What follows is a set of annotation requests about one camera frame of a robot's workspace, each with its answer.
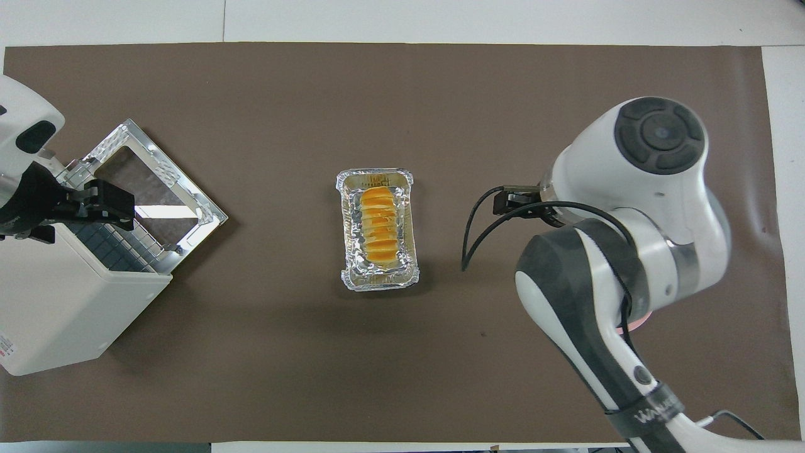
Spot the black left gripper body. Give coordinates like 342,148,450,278
0,164,70,238

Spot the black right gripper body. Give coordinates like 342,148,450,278
492,184,565,225

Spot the sliced golden bread loaf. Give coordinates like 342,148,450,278
360,186,401,262

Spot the aluminium foil tray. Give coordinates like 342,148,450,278
335,167,420,292

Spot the glass oven door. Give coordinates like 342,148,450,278
82,118,229,255

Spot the cream toaster oven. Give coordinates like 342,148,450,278
0,157,174,377

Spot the brown table mat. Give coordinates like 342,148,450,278
0,42,802,443

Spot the wire oven rack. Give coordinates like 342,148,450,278
63,160,183,265

